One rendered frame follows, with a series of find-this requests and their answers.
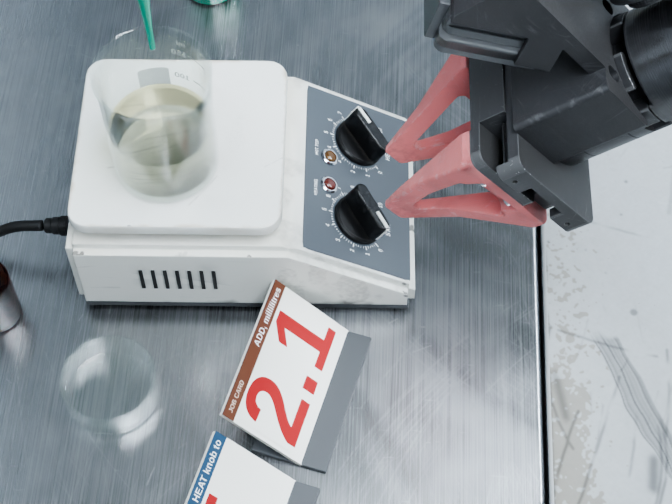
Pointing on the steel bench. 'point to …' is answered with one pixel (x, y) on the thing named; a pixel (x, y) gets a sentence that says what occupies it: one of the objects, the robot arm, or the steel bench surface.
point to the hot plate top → (231, 211)
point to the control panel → (400, 251)
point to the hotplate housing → (232, 253)
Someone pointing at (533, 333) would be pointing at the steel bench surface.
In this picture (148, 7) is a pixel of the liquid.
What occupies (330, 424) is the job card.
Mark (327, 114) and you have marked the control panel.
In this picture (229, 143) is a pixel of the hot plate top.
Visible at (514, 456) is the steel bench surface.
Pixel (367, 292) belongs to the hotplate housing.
